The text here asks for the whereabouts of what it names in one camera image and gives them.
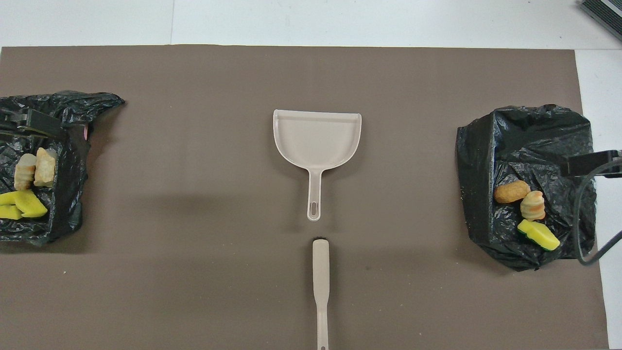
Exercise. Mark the large tan bread piece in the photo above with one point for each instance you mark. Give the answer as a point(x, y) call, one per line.
point(45, 167)

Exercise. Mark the small tan bread piece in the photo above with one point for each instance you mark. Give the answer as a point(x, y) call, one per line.
point(24, 171)

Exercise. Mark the pale bread piece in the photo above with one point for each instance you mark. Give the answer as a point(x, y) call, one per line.
point(533, 206)

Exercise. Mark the notched yellow sponge piece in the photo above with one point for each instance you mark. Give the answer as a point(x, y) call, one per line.
point(31, 204)

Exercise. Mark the brown bread roll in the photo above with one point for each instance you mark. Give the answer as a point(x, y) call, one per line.
point(510, 192)

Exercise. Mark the yellow green sponge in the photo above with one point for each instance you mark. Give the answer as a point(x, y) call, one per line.
point(539, 236)

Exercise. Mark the small yellow sponge piece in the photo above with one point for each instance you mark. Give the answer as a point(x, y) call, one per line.
point(8, 210)

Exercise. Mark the beige plastic dustpan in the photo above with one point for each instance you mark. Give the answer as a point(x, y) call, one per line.
point(316, 141)

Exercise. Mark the beige brush black bristles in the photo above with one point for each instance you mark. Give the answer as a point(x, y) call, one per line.
point(320, 277)

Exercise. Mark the black plastic trash bag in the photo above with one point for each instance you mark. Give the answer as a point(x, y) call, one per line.
point(68, 160)
point(525, 141)

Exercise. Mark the dark ribbed grate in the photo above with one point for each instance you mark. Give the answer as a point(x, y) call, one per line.
point(607, 12)

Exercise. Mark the brown table mat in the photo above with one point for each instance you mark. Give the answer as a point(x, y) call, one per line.
point(311, 73)

